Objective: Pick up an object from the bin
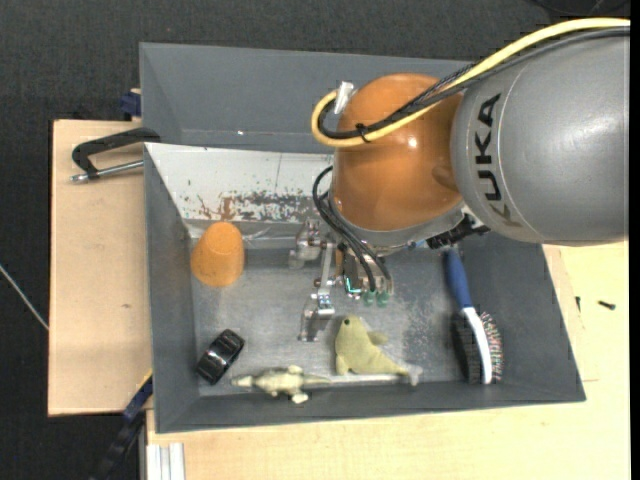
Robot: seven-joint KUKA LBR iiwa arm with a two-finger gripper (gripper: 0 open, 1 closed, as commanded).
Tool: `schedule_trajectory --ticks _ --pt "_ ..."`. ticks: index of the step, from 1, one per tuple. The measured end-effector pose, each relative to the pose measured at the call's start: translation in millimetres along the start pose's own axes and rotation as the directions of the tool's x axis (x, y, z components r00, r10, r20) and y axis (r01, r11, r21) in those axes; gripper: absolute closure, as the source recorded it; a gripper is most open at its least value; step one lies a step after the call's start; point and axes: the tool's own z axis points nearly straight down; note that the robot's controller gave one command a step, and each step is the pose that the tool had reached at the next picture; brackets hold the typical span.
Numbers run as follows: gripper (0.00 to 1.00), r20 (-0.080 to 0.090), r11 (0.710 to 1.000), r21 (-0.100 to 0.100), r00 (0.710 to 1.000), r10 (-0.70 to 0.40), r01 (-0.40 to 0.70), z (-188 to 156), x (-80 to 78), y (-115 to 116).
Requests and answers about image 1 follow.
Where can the black toy tyre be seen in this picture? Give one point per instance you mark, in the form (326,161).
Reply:
(220,355)

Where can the small black screw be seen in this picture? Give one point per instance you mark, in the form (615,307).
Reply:
(607,305)

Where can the blue and white hairbrush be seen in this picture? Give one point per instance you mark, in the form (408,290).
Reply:
(475,340)

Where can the black cylinder on white bracket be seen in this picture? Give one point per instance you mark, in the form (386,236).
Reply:
(447,238)

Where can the grey metal bin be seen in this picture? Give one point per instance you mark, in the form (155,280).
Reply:
(280,318)

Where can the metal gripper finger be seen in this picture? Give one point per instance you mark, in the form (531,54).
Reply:
(305,250)
(316,313)

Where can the orange plastic cup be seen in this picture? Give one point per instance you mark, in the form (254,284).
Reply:
(218,255)

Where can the green plush seal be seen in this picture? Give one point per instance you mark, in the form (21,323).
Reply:
(356,350)

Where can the pale wood board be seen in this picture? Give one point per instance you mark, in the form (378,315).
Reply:
(95,278)

